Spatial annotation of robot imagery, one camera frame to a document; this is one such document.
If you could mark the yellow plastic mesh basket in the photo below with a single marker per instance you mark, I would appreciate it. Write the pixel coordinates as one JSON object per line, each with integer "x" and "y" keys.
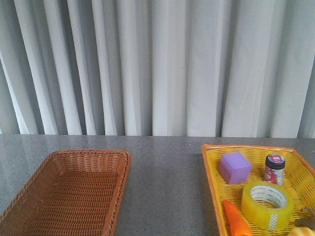
{"x": 299, "y": 182}

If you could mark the orange toy carrot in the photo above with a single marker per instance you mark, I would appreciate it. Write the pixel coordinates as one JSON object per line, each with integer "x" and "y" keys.
{"x": 238, "y": 226}

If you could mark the brown toy piece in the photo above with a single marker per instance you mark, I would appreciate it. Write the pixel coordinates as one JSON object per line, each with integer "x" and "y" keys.
{"x": 308, "y": 221}

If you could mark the small jar with dark lid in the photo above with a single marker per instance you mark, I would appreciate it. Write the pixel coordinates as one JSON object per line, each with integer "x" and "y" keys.
{"x": 274, "y": 169}

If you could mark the yellow packing tape roll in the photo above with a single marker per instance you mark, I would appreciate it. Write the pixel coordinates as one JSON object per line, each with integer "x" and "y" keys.
{"x": 266, "y": 205}

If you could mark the purple foam cube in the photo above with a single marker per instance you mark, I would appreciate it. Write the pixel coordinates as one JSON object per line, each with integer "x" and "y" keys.
{"x": 234, "y": 167}

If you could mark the brown wicker basket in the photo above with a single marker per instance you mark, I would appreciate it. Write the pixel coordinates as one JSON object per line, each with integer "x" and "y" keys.
{"x": 75, "y": 192}

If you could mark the white pleated curtain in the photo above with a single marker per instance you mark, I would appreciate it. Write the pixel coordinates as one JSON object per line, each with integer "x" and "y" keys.
{"x": 204, "y": 68}

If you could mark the yellow toy fruit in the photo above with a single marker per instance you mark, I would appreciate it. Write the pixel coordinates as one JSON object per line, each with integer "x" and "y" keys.
{"x": 301, "y": 231}

